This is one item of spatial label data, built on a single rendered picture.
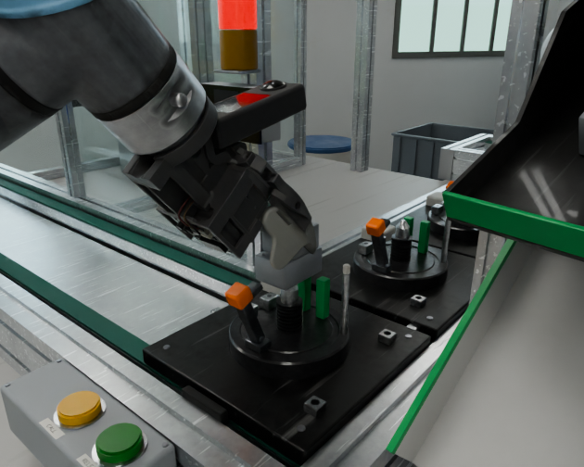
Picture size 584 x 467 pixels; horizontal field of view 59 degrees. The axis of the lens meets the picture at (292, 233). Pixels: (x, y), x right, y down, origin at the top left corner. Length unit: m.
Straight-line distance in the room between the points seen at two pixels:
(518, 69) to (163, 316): 0.57
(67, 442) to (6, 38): 0.35
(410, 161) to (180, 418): 2.17
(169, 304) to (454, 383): 0.50
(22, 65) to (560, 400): 0.42
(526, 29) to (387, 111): 4.09
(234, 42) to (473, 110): 4.38
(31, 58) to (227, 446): 0.35
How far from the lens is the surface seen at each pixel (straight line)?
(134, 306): 0.83
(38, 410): 0.59
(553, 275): 0.47
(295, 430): 0.50
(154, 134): 0.38
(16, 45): 0.36
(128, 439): 0.51
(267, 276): 0.55
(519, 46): 0.45
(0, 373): 0.85
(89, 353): 0.67
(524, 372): 0.45
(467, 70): 4.91
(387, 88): 4.48
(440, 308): 0.71
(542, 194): 0.38
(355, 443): 0.51
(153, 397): 0.57
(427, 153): 2.54
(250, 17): 0.71
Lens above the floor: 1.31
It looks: 21 degrees down
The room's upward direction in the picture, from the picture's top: straight up
